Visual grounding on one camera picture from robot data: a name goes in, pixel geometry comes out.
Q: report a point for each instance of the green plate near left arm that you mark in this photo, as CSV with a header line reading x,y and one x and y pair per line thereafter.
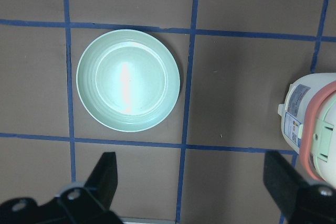
x,y
127,80

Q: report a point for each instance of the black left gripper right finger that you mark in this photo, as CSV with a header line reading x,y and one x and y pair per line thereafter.
x,y
298,200

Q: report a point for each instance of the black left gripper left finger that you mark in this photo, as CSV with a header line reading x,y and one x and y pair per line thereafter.
x,y
89,203

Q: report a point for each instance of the white rice cooker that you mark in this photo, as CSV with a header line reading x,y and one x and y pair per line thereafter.
x,y
308,124

